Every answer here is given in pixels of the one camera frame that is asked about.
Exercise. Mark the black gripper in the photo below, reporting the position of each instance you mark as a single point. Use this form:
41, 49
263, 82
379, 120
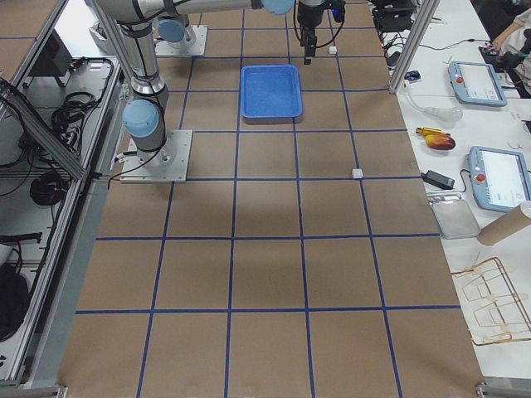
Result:
307, 16

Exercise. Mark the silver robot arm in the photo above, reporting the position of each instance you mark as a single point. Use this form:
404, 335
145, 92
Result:
176, 31
136, 46

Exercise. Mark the blue plastic tray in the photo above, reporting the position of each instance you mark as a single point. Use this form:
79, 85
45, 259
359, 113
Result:
270, 93

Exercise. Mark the metal tray on desk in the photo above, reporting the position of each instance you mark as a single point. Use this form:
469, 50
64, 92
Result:
455, 219

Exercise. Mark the red yellow mango toy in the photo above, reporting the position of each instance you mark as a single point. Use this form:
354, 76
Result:
440, 141

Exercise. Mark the far teach pendant tablet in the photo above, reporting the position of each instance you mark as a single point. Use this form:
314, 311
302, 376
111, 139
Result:
476, 84

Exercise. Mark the teach pendant tablet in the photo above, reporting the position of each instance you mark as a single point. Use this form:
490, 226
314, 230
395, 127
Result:
499, 178
476, 84

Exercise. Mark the black power adapter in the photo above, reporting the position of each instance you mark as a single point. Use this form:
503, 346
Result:
436, 179

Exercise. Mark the near teach pendant tablet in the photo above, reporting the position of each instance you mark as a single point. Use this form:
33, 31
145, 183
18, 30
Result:
499, 178

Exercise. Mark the cardboard tube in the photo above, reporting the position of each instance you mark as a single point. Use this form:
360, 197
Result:
506, 225

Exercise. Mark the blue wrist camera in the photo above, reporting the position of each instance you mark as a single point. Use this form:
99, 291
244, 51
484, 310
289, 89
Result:
337, 8

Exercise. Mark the aluminium frame post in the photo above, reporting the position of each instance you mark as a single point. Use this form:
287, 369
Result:
419, 27

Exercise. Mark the yellow handled screwdriver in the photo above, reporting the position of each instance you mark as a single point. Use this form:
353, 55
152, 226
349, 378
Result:
425, 131

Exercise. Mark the gold wire rack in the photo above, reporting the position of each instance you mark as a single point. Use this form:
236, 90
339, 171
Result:
495, 311

